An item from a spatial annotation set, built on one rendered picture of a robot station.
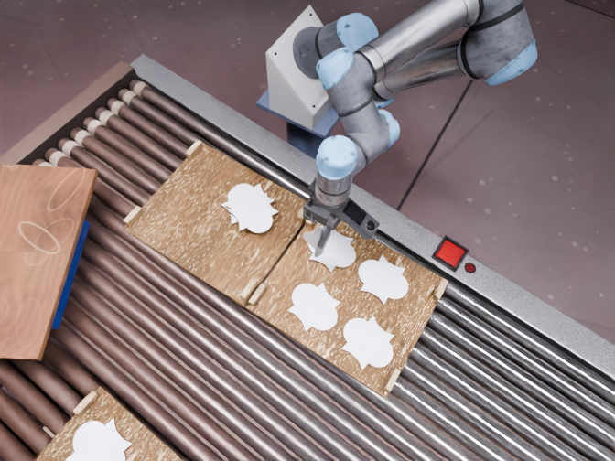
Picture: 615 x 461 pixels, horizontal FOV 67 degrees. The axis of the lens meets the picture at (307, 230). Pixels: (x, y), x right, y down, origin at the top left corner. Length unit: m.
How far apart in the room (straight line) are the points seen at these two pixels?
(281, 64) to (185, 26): 1.90
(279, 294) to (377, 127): 0.52
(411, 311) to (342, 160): 0.52
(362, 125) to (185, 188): 0.64
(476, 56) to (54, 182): 1.09
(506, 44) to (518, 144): 1.78
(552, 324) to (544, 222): 1.34
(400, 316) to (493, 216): 1.43
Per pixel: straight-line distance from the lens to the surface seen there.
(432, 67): 1.25
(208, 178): 1.39
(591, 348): 1.42
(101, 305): 1.33
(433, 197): 2.52
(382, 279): 1.24
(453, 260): 1.33
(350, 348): 1.18
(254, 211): 1.28
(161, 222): 1.35
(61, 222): 1.32
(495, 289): 1.35
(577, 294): 2.58
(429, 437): 1.22
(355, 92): 0.91
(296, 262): 1.25
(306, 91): 1.49
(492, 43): 1.13
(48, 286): 1.26
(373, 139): 0.93
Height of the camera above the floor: 2.09
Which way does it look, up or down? 64 degrees down
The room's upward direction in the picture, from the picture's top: 3 degrees clockwise
